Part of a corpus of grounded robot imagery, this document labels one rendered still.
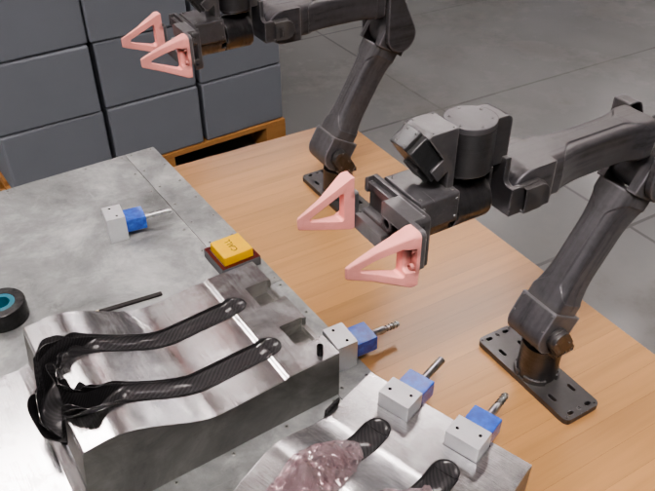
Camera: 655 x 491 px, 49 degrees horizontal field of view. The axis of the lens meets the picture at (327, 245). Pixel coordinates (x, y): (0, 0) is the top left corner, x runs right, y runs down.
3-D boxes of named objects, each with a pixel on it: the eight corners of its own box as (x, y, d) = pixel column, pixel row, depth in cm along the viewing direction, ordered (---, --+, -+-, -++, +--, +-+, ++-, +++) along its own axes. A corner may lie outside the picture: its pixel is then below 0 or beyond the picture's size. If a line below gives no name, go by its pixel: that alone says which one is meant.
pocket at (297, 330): (305, 332, 113) (304, 315, 111) (324, 353, 109) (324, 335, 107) (280, 344, 111) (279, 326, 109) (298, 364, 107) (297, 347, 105)
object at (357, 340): (389, 325, 122) (391, 302, 118) (405, 344, 118) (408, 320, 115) (322, 354, 117) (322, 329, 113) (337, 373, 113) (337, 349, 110)
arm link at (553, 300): (531, 353, 102) (664, 150, 92) (500, 325, 107) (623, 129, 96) (555, 355, 106) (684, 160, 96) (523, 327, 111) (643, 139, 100)
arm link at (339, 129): (320, 167, 143) (395, 13, 133) (303, 153, 148) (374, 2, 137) (342, 173, 147) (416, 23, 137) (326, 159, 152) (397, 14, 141)
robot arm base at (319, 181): (349, 191, 141) (378, 181, 144) (300, 148, 155) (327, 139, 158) (348, 223, 146) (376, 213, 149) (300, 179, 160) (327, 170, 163)
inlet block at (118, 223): (170, 214, 149) (166, 192, 145) (176, 227, 145) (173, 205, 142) (105, 230, 144) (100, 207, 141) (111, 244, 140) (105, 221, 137)
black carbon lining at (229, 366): (238, 302, 116) (234, 256, 110) (290, 362, 105) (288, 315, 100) (19, 395, 101) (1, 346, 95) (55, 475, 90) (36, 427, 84)
